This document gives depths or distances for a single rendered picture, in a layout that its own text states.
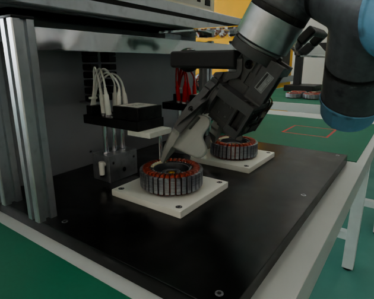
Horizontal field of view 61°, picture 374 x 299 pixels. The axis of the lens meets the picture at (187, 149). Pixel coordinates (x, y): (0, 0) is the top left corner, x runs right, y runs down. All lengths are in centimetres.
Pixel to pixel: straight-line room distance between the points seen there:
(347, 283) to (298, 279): 134
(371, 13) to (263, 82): 15
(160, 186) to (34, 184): 18
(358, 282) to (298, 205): 126
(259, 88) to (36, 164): 32
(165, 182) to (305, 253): 23
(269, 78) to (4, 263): 41
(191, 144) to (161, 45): 28
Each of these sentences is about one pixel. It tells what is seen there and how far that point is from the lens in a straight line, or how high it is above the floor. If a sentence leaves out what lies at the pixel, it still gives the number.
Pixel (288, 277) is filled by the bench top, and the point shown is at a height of 75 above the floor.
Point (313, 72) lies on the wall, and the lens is 591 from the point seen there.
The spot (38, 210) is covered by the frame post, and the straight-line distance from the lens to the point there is 51.
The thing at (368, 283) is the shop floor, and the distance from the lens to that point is 181.
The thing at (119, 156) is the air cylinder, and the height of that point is 82.
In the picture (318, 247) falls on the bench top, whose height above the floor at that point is 75.
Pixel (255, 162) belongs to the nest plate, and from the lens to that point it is 72.
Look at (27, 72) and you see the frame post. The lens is 48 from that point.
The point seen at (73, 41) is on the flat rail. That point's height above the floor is 103.
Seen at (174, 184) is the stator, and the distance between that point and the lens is 51.
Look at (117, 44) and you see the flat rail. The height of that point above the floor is 102.
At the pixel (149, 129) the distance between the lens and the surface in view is 57.
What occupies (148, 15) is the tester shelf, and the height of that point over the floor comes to 108.
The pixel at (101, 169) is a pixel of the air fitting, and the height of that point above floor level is 80.
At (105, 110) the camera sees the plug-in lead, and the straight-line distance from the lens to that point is 61.
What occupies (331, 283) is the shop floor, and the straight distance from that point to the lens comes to 173.
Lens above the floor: 100
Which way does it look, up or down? 16 degrees down
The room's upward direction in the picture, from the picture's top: straight up
